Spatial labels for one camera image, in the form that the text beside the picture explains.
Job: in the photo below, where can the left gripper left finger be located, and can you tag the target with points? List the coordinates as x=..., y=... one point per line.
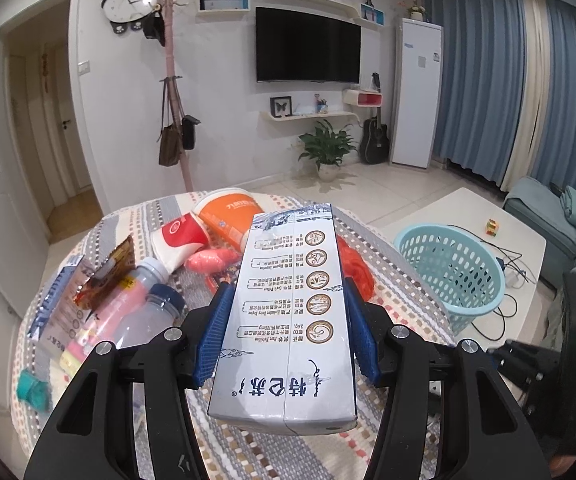
x=215, y=317

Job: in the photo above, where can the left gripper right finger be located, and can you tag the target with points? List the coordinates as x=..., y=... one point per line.
x=362, y=341

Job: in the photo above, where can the blue white milk carton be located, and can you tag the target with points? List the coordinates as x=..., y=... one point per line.
x=285, y=365

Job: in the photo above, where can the orange plastic bag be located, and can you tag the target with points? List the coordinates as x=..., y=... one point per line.
x=353, y=266

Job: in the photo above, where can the pink tissue packet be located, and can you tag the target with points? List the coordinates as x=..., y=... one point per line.
x=212, y=260

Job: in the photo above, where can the orange soymilk paper cup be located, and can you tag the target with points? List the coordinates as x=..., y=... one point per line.
x=229, y=212

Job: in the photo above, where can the clear blue-capped plastic bottle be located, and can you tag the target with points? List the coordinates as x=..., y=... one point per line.
x=161, y=309

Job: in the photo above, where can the striped woven tablecloth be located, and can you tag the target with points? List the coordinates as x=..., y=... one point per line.
x=230, y=453

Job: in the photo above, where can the pink yogurt drink bottle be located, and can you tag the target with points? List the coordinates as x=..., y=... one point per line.
x=127, y=296

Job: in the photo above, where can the red white paper cup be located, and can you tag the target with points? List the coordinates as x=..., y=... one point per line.
x=175, y=242

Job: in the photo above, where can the light blue plastic basket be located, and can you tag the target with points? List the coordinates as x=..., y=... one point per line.
x=465, y=276

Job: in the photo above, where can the orange panda snack packet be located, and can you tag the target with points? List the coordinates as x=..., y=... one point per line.
x=92, y=294

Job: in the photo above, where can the white low coffee table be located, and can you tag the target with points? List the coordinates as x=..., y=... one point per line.
x=516, y=250

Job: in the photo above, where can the blue white flat packet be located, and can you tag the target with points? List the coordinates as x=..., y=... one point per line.
x=51, y=298

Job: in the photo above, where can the teal sofa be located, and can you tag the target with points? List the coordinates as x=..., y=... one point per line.
x=552, y=215

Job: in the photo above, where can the colourful puzzle cube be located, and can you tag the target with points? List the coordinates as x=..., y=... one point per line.
x=491, y=227

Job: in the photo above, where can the small teal cup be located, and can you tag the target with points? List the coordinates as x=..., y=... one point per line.
x=33, y=391

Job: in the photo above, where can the black acoustic guitar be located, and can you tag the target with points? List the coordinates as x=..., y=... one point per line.
x=374, y=148

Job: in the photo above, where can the green potted plant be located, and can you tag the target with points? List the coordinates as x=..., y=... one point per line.
x=326, y=146

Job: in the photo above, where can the brown hanging bag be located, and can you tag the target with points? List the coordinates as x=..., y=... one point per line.
x=170, y=134

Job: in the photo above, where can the black hanging bag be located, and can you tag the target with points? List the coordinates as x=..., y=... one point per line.
x=188, y=131

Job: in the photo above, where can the framed butterfly picture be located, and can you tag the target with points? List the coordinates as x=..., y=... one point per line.
x=281, y=106

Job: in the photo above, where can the white refrigerator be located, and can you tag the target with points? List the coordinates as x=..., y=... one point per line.
x=418, y=81

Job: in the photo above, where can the blue curtain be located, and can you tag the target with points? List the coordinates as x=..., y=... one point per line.
x=482, y=86

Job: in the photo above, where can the beige curtain panel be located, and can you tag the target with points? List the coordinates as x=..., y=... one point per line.
x=538, y=59

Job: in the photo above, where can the pink coat rack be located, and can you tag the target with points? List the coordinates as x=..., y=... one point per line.
x=170, y=80

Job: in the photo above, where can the white curved wall shelf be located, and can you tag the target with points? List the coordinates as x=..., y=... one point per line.
x=349, y=116

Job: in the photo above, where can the white red wall box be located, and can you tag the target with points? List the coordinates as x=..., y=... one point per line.
x=362, y=98

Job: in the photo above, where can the black wall television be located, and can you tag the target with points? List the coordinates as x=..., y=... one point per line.
x=297, y=46

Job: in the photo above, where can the white light switch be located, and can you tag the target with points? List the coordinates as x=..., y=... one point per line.
x=83, y=68

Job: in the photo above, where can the blue framed wall box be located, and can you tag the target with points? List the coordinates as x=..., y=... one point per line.
x=223, y=6

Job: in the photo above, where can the panda wall clock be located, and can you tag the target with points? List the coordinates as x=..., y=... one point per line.
x=127, y=14

